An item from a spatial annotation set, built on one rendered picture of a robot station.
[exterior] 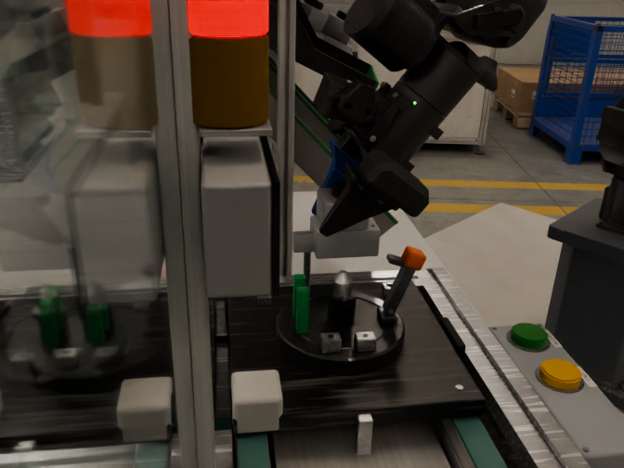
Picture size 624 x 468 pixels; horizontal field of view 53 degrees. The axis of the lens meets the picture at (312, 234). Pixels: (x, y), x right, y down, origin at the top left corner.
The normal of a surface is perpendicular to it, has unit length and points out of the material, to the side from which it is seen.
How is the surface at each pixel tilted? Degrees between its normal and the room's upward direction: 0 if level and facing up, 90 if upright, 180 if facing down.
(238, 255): 90
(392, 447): 0
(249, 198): 90
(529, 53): 90
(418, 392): 0
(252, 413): 90
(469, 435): 0
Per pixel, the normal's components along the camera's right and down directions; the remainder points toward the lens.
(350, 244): 0.15, 0.42
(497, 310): 0.03, -0.91
